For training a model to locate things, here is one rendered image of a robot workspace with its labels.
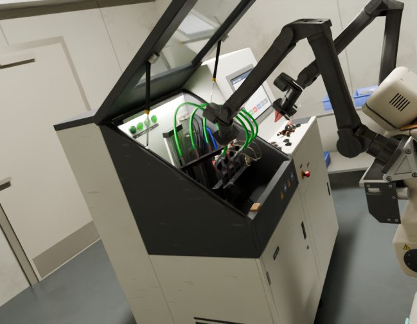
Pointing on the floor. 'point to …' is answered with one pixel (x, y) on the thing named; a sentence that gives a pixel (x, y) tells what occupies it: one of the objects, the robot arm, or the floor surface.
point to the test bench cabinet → (219, 288)
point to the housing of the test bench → (113, 217)
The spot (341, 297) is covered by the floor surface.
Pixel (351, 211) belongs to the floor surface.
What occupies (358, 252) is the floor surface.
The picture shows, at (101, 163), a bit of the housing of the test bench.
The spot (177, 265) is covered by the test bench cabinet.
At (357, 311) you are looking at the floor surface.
